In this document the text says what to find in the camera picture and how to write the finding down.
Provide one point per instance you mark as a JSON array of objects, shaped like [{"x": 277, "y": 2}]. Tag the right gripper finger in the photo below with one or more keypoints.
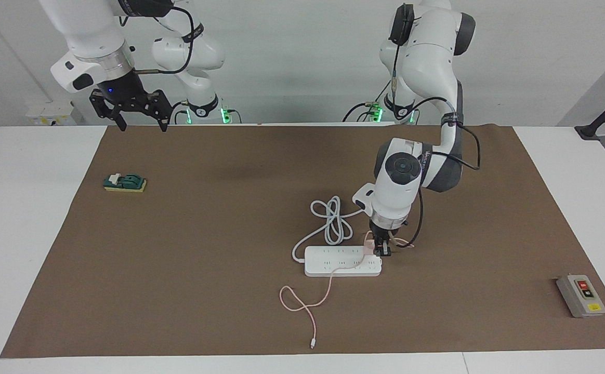
[
  {"x": 162, "y": 106},
  {"x": 102, "y": 104}
]

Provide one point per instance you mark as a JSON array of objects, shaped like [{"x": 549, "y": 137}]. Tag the pink charger plug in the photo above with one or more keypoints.
[{"x": 369, "y": 248}]

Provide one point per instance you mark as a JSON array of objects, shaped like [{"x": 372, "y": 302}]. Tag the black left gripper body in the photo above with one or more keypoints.
[{"x": 385, "y": 232}]

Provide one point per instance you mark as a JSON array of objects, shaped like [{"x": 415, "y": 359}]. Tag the white wall socket box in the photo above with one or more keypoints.
[{"x": 48, "y": 115}]

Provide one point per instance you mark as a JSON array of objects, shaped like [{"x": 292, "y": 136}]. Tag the white power strip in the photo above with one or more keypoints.
[{"x": 333, "y": 265}]

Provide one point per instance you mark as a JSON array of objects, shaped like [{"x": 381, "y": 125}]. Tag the brown table mat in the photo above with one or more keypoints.
[{"x": 178, "y": 311}]

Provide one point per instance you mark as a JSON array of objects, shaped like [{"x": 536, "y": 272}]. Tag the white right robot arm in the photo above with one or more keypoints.
[{"x": 89, "y": 31}]

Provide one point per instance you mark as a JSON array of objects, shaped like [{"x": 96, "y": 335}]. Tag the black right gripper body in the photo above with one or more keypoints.
[{"x": 123, "y": 91}]

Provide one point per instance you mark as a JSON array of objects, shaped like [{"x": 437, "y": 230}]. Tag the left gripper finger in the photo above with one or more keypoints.
[
  {"x": 388, "y": 248},
  {"x": 379, "y": 246}
]

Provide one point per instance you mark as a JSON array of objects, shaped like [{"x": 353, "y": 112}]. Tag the black stand clamp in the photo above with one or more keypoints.
[{"x": 588, "y": 131}]

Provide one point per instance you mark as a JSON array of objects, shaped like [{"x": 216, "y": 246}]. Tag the grey on-off switch box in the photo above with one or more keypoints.
[{"x": 580, "y": 298}]

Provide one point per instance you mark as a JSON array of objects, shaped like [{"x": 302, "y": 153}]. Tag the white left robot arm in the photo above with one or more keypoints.
[{"x": 393, "y": 200}]

